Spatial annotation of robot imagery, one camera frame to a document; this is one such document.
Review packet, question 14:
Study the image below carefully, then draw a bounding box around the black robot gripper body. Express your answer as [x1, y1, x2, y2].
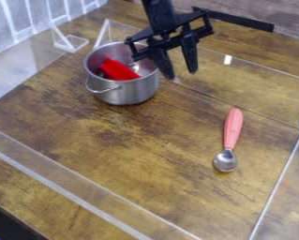
[124, 0, 214, 62]

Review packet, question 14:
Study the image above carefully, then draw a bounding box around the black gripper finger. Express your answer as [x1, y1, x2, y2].
[150, 48, 174, 80]
[182, 33, 198, 74]

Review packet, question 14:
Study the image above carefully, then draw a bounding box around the pink handled metal spoon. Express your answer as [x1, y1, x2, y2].
[213, 108, 245, 173]

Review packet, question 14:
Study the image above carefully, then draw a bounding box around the red object in pot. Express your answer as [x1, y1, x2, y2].
[99, 57, 141, 81]

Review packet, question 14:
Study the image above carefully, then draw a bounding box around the black strip on table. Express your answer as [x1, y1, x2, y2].
[207, 10, 274, 33]

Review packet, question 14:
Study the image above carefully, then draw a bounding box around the small silver metal pot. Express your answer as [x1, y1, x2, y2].
[84, 42, 159, 105]

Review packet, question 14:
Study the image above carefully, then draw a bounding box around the clear acrylic barrier back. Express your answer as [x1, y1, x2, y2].
[170, 48, 299, 127]

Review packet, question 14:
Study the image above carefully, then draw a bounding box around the clear acrylic barrier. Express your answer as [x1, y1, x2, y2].
[0, 131, 202, 240]
[170, 48, 299, 127]

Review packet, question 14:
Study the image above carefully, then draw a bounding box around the clear acrylic barrier front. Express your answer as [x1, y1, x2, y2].
[0, 131, 202, 240]

